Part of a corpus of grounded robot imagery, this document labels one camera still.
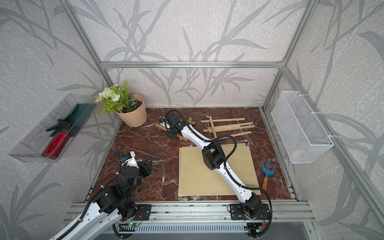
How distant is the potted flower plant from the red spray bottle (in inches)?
7.5

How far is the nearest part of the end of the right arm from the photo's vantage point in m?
0.79

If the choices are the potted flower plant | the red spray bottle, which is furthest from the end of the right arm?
the red spray bottle

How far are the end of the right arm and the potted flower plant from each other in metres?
0.23

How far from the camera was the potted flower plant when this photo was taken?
2.83 feet

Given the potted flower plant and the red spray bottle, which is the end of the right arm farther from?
the red spray bottle

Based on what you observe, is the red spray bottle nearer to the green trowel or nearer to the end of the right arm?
the green trowel

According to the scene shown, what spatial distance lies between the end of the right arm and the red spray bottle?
448 millimetres

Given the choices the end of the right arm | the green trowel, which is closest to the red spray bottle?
the green trowel

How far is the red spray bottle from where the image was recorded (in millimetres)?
563

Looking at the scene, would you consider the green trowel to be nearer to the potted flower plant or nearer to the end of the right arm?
the potted flower plant
